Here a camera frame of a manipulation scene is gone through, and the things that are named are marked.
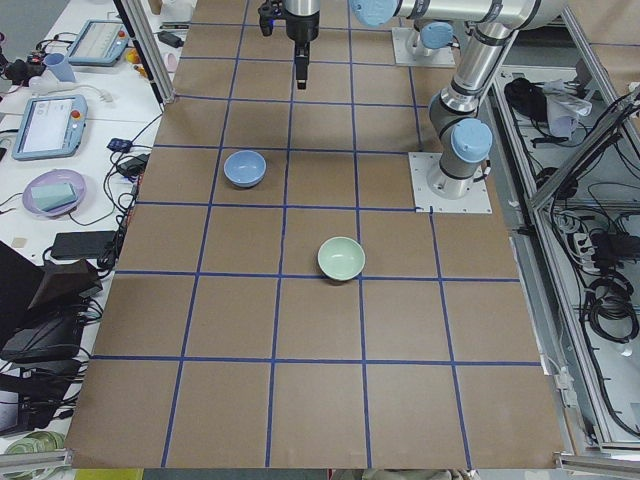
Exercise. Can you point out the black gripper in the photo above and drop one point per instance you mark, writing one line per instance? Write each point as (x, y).
(302, 29)

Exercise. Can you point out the green bowl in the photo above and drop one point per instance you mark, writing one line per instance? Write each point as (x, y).
(341, 258)

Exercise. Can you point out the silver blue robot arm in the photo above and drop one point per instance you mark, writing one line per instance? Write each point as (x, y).
(466, 140)

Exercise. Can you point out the blue bowl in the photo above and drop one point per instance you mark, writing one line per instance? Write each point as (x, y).
(245, 168)

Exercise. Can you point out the pink cup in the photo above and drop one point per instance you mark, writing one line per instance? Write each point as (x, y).
(170, 62)

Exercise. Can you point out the black power adapter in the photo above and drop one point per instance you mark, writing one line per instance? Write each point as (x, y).
(170, 39)

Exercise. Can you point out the small blue usb device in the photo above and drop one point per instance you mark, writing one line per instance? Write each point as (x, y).
(120, 145)

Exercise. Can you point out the far blue teach pendant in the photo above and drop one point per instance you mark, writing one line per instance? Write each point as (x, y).
(100, 43)

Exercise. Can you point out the blue teach pendant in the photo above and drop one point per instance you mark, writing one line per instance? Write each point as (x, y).
(51, 127)
(100, 43)

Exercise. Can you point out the light blue plastic cup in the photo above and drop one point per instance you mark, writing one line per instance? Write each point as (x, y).
(58, 64)

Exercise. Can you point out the near blue teach pendant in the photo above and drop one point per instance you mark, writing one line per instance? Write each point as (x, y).
(51, 127)

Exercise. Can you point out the lavender plate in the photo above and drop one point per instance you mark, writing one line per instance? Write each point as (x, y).
(52, 177)

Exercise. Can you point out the teal sponge block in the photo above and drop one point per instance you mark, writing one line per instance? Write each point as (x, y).
(52, 196)

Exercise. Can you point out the black flat device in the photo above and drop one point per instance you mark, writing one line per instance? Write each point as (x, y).
(78, 245)

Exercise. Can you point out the black laptop stand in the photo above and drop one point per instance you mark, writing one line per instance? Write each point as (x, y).
(44, 309)

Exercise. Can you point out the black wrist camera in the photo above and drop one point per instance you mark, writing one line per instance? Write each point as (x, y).
(269, 12)

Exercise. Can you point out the aluminium frame post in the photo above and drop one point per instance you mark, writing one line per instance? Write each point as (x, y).
(135, 20)

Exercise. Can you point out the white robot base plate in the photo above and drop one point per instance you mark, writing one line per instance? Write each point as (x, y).
(467, 200)

